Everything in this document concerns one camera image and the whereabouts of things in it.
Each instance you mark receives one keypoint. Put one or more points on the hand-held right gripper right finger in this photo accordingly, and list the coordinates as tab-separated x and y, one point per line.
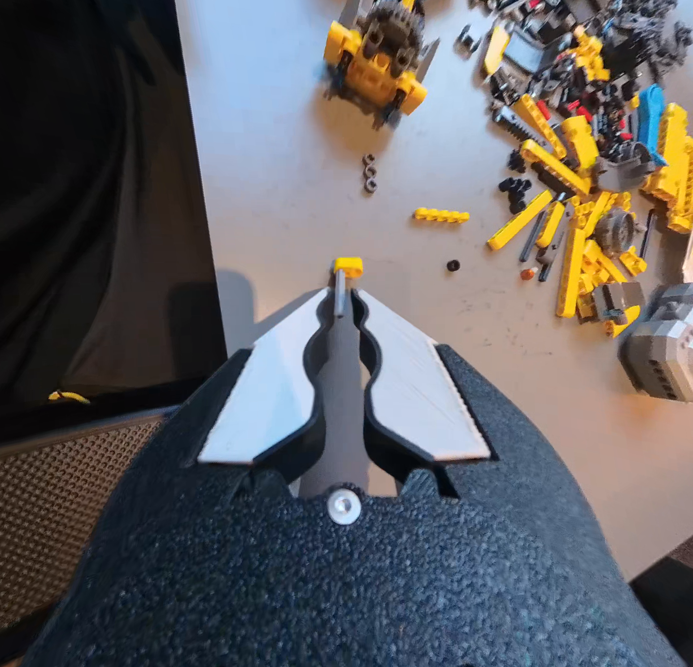
422	402

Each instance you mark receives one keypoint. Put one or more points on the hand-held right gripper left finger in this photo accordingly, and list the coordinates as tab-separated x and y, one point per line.
265	402

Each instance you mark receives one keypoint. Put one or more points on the thin grey axle rod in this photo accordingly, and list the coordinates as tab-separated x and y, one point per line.
340	296

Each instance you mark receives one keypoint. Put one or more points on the small yellow connector piece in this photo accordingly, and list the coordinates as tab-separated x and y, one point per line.
349	266

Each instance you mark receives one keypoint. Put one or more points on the yellow holed beam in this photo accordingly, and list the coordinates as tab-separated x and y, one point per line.
441	215

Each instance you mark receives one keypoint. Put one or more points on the spread of yellow beams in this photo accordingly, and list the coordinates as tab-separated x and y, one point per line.
571	277

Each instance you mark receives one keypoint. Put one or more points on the yellow brick wheel subassembly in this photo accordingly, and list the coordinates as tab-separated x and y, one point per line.
379	66

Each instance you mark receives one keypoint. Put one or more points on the grey desk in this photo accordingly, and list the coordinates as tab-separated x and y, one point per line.
270	164

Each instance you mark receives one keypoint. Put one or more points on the small orange peg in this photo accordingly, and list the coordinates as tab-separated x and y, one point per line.
529	273

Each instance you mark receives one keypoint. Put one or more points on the black connector cluster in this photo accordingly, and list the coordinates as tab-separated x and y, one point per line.
517	188

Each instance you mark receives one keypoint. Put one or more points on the grey battery box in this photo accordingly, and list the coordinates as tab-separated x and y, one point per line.
660	348

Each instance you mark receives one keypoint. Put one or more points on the black office chair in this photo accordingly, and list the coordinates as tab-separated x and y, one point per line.
43	504

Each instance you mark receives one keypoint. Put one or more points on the person's dark clothing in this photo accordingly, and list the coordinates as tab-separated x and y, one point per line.
81	191

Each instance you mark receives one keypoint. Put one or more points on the stack of yellow panels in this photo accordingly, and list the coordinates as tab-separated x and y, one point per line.
674	153

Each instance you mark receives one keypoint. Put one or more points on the yellow curved fairing piece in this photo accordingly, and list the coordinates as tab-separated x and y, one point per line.
495	50

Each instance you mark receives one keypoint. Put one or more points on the blue brick separator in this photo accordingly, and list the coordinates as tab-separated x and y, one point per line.
651	120

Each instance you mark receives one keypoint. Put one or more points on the small grey curved connector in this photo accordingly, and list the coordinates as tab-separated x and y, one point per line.
466	39

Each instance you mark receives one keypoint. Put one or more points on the pile of grey track links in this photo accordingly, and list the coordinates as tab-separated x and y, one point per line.
649	7

